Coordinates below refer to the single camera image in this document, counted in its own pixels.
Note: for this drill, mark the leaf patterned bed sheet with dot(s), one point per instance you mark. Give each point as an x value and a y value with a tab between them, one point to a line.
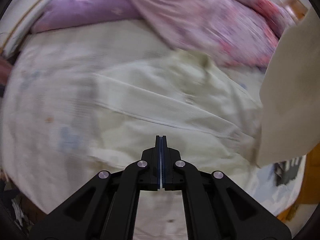
46	117

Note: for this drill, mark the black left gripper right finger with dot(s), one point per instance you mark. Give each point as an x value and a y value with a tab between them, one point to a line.
215	207

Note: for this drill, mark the pink purple floral quilt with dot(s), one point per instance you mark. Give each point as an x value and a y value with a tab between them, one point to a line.
232	32

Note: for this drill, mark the white waffle knit jacket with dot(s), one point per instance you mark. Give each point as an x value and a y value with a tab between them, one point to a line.
211	114

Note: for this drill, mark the grey white checkered blanket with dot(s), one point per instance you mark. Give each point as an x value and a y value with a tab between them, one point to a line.
286	171

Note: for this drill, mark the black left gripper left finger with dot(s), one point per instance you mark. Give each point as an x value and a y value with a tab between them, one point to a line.
106	206

